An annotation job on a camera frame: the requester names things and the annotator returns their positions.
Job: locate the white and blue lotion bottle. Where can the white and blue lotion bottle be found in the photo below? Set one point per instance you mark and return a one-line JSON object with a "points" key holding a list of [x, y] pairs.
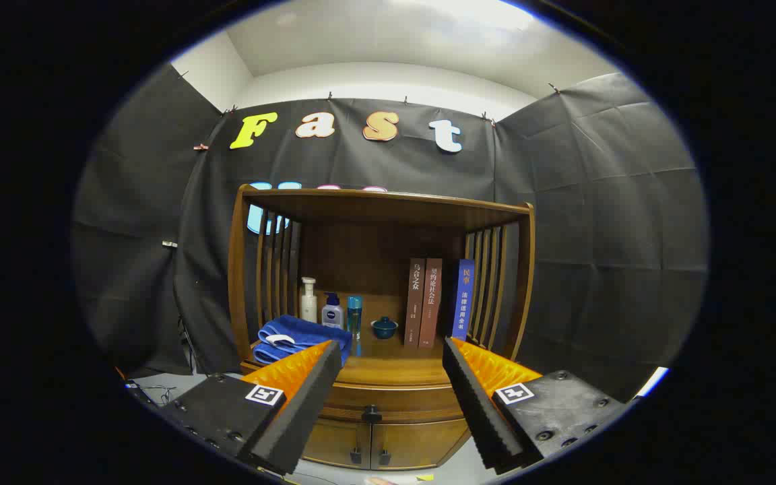
{"points": [[332, 315]]}

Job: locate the black backdrop cloth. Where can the black backdrop cloth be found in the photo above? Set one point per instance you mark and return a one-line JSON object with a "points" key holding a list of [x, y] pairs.
{"points": [[597, 202]]}

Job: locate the teal tumbler bottle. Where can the teal tumbler bottle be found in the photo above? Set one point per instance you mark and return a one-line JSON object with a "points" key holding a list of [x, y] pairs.
{"points": [[354, 313]]}

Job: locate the dark teal lidded teacup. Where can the dark teal lidded teacup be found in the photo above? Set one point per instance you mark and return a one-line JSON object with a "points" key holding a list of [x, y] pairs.
{"points": [[384, 329]]}

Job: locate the white pump bottle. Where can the white pump bottle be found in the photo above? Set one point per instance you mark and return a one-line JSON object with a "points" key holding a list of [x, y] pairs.
{"points": [[308, 306]]}

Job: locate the dark brown book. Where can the dark brown book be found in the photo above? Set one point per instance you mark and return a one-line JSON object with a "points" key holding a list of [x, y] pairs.
{"points": [[415, 303]]}

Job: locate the reddish brown book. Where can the reddish brown book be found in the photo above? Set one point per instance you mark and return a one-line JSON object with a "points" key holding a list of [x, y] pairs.
{"points": [[430, 303]]}

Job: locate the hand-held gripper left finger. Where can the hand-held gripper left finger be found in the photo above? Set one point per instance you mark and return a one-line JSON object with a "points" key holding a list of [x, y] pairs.
{"points": [[307, 411]]}

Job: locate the wooden countertop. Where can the wooden countertop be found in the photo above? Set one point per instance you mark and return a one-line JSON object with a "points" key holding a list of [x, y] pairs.
{"points": [[395, 367]]}

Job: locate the blue folded towel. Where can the blue folded towel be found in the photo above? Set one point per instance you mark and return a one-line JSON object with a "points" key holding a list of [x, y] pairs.
{"points": [[307, 330]]}

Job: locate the wooden cabinet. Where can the wooden cabinet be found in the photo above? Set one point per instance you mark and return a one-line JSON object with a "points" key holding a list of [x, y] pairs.
{"points": [[388, 202]]}

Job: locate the wooden drawer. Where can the wooden drawer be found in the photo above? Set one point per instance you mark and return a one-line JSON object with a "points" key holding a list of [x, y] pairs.
{"points": [[395, 397]]}

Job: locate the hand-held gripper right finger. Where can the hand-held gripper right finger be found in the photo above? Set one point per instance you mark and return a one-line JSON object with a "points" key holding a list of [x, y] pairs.
{"points": [[475, 404]]}

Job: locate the wooden cabinet door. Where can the wooden cabinet door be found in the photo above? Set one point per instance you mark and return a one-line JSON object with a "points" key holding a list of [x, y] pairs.
{"points": [[334, 441], [422, 441]]}

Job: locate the blue book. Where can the blue book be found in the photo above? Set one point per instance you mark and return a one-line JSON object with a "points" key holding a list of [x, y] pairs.
{"points": [[463, 303]]}

